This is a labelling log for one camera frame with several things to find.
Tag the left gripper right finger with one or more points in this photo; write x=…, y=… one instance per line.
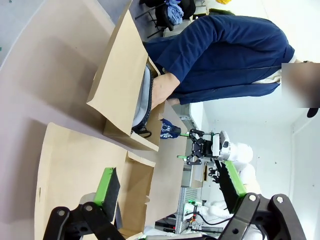
x=232, y=185

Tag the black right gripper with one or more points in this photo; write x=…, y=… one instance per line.
x=206, y=148

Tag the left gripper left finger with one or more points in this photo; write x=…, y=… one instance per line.
x=107, y=190

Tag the navy CAMPUS pencil case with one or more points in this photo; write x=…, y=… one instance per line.
x=168, y=130

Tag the brown cardboard box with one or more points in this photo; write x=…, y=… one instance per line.
x=122, y=75
x=75, y=160

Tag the grey CAMPUS pencil case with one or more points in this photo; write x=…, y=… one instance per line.
x=143, y=105

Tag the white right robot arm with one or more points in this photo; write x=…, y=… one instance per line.
x=241, y=153

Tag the person's left forearm navy sleeve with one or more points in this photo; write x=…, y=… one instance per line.
x=212, y=96

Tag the person's right forearm navy sleeve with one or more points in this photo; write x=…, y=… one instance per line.
x=180, y=55

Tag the person's left hand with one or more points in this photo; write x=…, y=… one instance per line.
x=173, y=101

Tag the person's right hand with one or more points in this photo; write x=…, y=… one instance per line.
x=162, y=90

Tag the person in navy coat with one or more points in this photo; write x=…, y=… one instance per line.
x=225, y=62

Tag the black chair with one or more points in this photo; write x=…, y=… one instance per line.
x=162, y=17

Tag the blue garment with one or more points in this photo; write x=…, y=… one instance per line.
x=175, y=11

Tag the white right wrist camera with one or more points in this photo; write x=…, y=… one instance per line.
x=221, y=146

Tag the aluminium frame stand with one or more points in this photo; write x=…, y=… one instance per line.
x=188, y=210

